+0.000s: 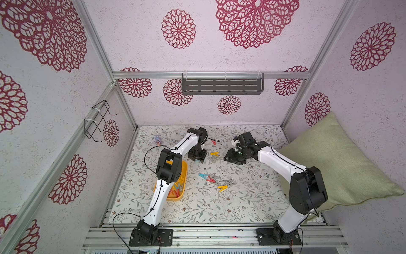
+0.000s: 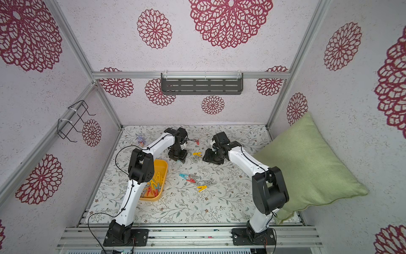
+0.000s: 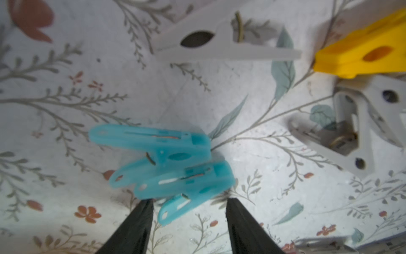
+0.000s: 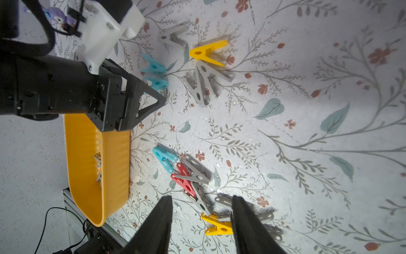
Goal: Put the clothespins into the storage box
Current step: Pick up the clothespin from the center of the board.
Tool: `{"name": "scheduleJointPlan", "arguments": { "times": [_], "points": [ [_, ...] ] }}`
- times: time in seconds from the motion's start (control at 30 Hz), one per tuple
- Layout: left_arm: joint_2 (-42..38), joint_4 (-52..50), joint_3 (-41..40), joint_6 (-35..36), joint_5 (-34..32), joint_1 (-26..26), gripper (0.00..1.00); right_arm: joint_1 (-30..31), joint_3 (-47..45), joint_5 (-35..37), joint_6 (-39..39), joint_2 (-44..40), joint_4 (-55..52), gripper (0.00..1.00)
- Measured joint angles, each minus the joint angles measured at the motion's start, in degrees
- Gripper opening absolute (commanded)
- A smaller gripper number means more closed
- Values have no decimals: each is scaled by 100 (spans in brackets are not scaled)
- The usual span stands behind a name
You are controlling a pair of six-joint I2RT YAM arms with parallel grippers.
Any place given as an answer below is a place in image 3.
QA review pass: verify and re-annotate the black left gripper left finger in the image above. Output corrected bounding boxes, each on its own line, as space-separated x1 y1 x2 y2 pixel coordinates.
96 199 154 254

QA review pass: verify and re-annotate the grey clothespin upper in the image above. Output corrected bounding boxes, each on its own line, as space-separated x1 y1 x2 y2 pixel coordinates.
151 1 301 64

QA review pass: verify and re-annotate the teal clothespin in pile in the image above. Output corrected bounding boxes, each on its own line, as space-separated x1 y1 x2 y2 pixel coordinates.
89 124 212 188

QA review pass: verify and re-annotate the teal clothespin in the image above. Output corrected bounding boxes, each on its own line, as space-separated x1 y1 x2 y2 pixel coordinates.
134 161 235 225
89 124 212 188

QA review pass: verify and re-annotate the yellow clothespin in pile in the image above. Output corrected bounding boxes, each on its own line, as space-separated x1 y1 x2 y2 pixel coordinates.
313 8 406 79

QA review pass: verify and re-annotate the grey clothespin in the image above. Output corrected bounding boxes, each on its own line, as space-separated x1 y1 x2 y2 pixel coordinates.
288 75 406 179
151 1 301 64

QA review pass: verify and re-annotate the grey clothespin right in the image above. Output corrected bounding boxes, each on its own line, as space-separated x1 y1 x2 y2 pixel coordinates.
288 75 406 179

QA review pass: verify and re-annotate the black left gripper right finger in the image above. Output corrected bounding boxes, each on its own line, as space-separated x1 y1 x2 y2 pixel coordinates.
226 198 283 254

